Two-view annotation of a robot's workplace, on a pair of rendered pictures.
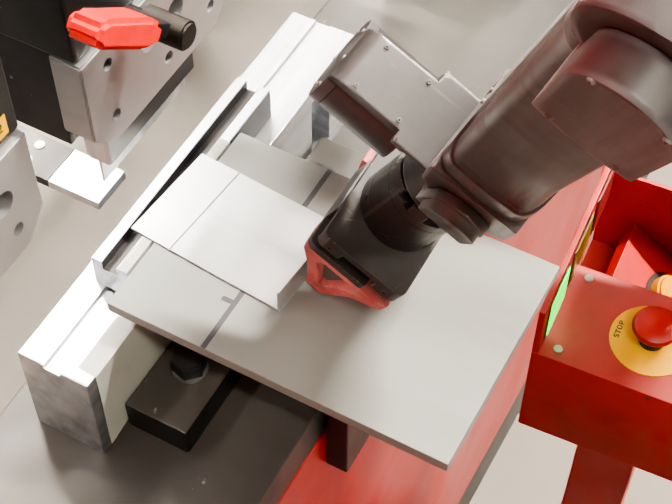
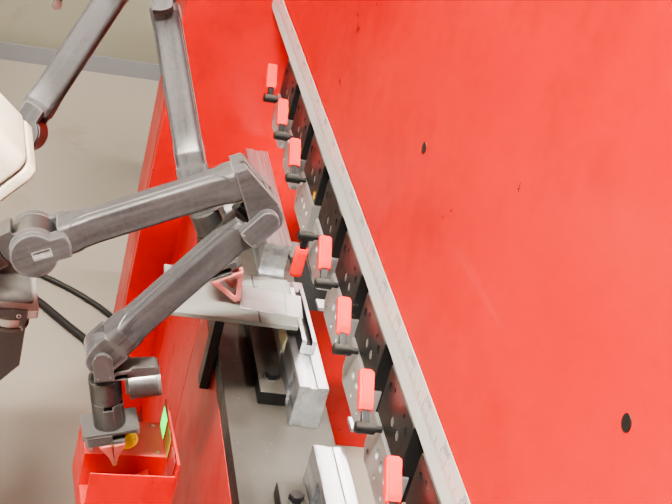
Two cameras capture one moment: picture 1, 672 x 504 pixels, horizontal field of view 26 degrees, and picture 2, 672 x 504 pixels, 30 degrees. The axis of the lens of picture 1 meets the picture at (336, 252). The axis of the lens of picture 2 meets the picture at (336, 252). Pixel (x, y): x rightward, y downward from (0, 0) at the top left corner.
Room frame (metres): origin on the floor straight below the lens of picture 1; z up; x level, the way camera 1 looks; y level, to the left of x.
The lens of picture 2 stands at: (2.26, -1.45, 2.30)
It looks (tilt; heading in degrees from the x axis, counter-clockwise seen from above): 27 degrees down; 134
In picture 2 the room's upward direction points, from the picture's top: 16 degrees clockwise
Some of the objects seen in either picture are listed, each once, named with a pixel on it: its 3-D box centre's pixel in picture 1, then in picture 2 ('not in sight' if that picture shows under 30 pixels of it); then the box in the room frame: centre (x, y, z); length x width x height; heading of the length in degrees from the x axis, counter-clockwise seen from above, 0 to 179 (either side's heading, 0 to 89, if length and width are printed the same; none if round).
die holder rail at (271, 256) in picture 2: not in sight; (263, 210); (0.18, 0.39, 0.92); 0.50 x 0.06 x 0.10; 151
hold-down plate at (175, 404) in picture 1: (259, 284); (263, 355); (0.67, 0.06, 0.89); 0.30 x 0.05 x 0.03; 151
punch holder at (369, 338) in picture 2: not in sight; (386, 363); (1.17, -0.15, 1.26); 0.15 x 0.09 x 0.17; 151
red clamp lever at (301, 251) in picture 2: not in sight; (303, 254); (0.77, 0.00, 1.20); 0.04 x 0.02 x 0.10; 61
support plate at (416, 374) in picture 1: (335, 288); (229, 296); (0.59, 0.00, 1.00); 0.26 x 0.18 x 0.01; 61
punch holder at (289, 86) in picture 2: not in sight; (300, 107); (0.29, 0.33, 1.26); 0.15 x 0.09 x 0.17; 151
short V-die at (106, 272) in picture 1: (186, 182); (301, 320); (0.70, 0.11, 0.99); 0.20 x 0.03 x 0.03; 151
